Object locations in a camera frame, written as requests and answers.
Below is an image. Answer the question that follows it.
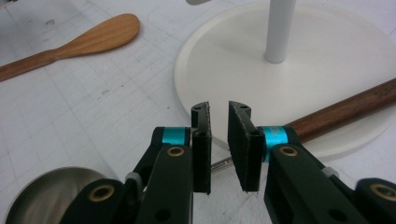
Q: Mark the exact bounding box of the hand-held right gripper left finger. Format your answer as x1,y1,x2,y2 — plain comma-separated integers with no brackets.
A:
152,101,213,195

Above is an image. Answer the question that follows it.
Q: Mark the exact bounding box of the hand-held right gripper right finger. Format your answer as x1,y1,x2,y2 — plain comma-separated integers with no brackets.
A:
227,100,301,192

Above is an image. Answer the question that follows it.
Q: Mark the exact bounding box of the white utensil rack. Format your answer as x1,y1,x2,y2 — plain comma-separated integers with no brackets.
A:
173,0,396,159

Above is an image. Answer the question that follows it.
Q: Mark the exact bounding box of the steel ladle with wooden handle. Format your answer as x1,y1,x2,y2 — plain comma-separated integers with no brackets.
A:
4,77,396,224

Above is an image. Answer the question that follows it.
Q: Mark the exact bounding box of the wooden spatula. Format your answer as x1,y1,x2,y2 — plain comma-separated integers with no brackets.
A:
0,12,141,83

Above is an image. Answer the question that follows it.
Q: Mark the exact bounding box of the white grid mat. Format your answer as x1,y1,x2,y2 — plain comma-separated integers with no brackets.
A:
0,0,396,224

